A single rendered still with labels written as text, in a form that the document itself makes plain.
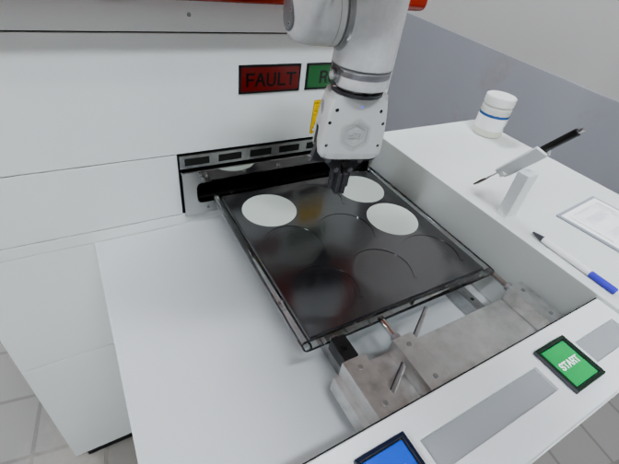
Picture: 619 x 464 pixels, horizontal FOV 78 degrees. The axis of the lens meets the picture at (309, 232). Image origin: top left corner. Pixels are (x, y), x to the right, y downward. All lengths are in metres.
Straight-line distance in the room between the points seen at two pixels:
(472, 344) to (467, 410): 0.18
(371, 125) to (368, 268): 0.22
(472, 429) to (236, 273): 0.44
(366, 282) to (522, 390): 0.25
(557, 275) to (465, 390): 0.30
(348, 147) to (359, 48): 0.14
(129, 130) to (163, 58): 0.13
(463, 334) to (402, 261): 0.15
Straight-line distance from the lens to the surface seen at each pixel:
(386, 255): 0.66
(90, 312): 0.93
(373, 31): 0.52
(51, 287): 0.86
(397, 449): 0.40
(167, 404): 0.57
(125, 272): 0.73
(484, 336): 0.64
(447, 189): 0.78
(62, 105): 0.67
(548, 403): 0.51
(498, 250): 0.74
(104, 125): 0.68
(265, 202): 0.73
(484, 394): 0.47
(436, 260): 0.69
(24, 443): 1.58
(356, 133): 0.58
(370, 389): 0.49
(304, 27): 0.49
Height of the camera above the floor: 1.32
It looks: 39 degrees down
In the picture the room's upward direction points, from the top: 9 degrees clockwise
